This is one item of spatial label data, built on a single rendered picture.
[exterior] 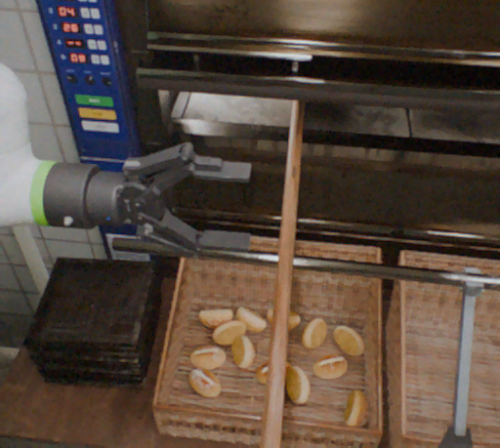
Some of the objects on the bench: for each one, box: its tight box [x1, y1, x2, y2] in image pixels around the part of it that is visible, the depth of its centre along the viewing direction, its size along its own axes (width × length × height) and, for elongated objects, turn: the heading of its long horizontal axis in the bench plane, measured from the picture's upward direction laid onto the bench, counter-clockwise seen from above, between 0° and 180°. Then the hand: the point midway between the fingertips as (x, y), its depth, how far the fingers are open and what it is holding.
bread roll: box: [199, 309, 233, 328], centre depth 167 cm, size 6×10×7 cm
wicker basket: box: [151, 231, 386, 448], centre depth 151 cm, size 49×56×28 cm
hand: (241, 209), depth 77 cm, fingers open, 13 cm apart
